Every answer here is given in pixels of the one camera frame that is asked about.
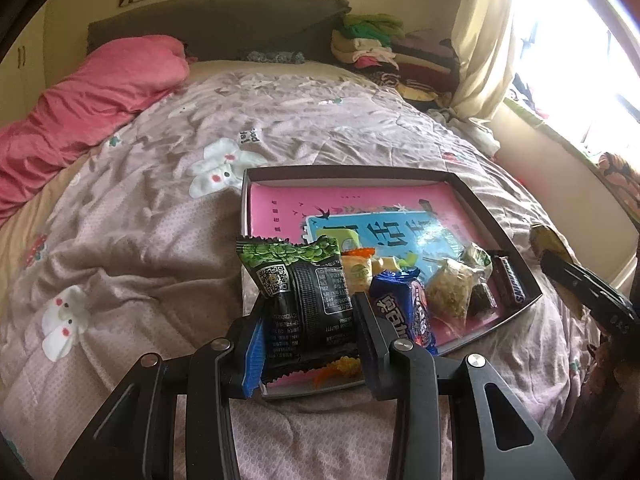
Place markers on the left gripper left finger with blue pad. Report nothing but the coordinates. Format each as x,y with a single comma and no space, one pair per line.
247,359

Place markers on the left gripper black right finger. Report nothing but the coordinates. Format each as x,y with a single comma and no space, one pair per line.
385,369

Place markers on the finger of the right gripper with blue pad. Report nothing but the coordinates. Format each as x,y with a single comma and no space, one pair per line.
616,314

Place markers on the blue Oreo packet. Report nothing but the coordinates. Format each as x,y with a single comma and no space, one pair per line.
400,298

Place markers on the black green snack packet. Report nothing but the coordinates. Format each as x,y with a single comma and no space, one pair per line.
308,317

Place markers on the clear fluffy pastry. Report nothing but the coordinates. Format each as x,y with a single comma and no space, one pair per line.
449,291

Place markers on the orange cracker packet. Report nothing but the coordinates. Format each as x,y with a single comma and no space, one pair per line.
346,367

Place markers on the small dark brown candy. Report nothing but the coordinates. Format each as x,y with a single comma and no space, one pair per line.
482,302

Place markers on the Snickers bar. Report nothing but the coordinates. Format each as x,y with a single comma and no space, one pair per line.
510,289

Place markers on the light green yellow candy pack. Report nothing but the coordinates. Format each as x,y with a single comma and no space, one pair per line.
365,262

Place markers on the green label round pastry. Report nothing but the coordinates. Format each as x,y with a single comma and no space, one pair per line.
478,259

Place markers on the right hand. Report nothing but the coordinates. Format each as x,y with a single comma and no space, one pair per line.
616,364

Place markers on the pink and blue book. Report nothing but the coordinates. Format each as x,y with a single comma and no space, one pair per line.
404,226

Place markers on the dark shallow cardboard tray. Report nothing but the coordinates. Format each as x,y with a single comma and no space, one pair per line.
447,340

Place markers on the orange patterned cushion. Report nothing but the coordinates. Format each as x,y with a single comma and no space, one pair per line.
622,180

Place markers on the lilac floral quilt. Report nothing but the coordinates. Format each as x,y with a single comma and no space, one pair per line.
158,271

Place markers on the stack of folded clothes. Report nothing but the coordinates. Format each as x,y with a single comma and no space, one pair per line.
423,70

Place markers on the dark patterned pillow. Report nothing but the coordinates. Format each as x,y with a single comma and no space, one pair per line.
275,57

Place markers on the pink duvet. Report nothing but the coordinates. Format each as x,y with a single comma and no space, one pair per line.
115,82

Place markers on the cream curtain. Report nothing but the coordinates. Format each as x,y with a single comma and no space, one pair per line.
484,39

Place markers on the dark grey headboard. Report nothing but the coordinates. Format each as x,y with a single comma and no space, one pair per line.
231,29

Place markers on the cream wardrobe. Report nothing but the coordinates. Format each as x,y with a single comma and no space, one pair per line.
22,72

